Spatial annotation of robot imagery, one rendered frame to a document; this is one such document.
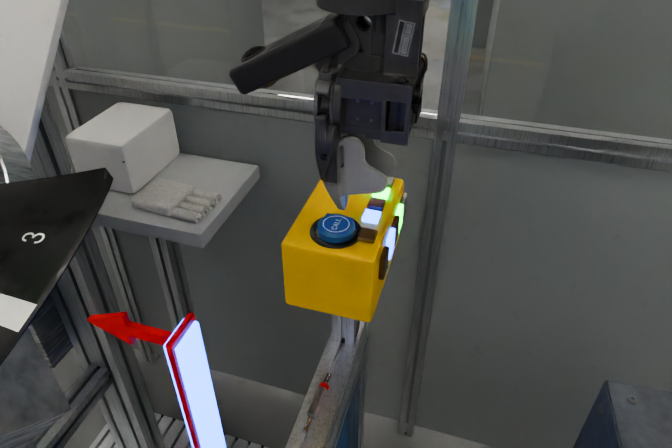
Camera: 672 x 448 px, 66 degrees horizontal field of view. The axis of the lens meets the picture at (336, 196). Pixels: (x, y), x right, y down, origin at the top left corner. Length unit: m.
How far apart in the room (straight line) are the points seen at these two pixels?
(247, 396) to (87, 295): 0.87
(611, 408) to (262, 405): 1.28
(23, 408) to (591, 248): 0.93
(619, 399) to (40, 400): 0.55
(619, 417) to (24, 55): 0.72
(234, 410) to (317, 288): 1.18
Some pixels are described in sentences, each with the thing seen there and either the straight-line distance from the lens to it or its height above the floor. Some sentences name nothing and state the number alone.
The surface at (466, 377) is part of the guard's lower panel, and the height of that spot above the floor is 0.31.
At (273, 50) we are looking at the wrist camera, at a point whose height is 1.27.
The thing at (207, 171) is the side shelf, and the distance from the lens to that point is 1.08.
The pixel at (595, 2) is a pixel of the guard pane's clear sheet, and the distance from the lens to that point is 0.90.
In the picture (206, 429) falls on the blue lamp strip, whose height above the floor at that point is 1.11.
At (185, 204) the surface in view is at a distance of 0.95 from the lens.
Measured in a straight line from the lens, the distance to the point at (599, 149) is 0.99.
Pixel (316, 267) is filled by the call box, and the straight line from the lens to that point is 0.53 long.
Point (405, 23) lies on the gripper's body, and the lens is 0.41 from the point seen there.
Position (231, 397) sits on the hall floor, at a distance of 1.73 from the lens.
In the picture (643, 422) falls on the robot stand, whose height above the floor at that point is 1.00.
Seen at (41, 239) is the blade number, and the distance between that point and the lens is 0.38.
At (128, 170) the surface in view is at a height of 0.92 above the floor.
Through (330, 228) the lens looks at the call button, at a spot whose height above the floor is 1.08.
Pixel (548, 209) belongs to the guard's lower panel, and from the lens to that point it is 1.04.
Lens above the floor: 1.41
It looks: 34 degrees down
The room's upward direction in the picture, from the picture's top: straight up
